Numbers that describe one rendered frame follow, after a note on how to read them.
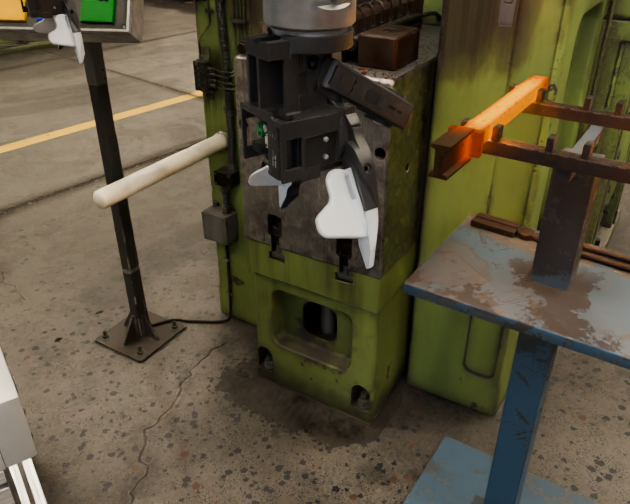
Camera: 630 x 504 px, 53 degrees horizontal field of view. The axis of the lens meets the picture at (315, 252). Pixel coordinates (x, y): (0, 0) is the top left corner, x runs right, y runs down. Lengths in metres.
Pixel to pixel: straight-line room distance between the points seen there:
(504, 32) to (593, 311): 0.59
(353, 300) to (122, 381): 0.77
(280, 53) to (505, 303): 0.62
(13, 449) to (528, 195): 1.09
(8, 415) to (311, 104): 0.46
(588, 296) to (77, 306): 1.68
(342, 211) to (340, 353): 1.16
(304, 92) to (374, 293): 0.96
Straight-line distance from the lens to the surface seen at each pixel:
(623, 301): 1.08
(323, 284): 1.51
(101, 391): 1.91
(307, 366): 1.71
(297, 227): 1.47
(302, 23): 0.51
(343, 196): 0.55
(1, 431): 0.77
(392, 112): 0.59
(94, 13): 1.52
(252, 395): 1.81
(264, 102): 0.53
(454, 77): 1.40
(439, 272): 1.06
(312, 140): 0.54
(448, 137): 0.82
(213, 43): 1.72
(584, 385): 1.99
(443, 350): 1.72
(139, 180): 1.55
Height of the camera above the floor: 1.24
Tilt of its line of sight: 31 degrees down
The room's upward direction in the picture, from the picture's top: straight up
